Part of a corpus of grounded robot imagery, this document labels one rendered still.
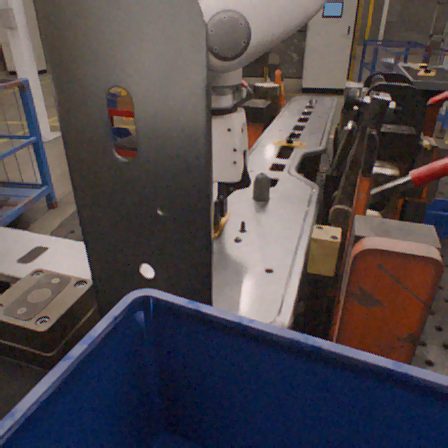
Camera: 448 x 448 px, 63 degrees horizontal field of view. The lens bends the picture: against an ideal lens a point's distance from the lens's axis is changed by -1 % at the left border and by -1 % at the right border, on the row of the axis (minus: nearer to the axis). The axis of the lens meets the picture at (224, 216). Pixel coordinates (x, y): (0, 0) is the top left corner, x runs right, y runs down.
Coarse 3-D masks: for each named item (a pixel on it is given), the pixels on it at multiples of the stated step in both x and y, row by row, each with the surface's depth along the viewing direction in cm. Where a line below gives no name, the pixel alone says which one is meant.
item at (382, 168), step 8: (376, 160) 65; (376, 168) 62; (384, 168) 62; (392, 168) 62; (376, 176) 62; (384, 176) 62; (392, 176) 62; (376, 184) 63; (384, 200) 64; (392, 200) 64; (368, 208) 65; (376, 208) 65; (384, 208) 65; (384, 216) 65
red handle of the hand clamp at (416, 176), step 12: (420, 168) 45; (432, 168) 44; (444, 168) 44; (396, 180) 47; (408, 180) 46; (420, 180) 45; (432, 180) 45; (372, 192) 48; (384, 192) 47; (396, 192) 47
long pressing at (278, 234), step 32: (288, 128) 110; (320, 128) 110; (256, 160) 86; (288, 160) 86; (288, 192) 70; (320, 192) 70; (256, 224) 59; (288, 224) 59; (224, 256) 52; (256, 256) 52; (288, 256) 52; (224, 288) 46; (256, 288) 46; (288, 288) 45; (288, 320) 40
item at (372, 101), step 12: (348, 96) 43; (372, 96) 42; (384, 96) 42; (348, 108) 44; (372, 108) 42; (384, 108) 42; (396, 108) 43; (372, 120) 43; (360, 132) 44; (360, 144) 45; (360, 156) 45; (348, 168) 46; (348, 180) 47; (348, 192) 48; (336, 204) 49; (348, 204) 49
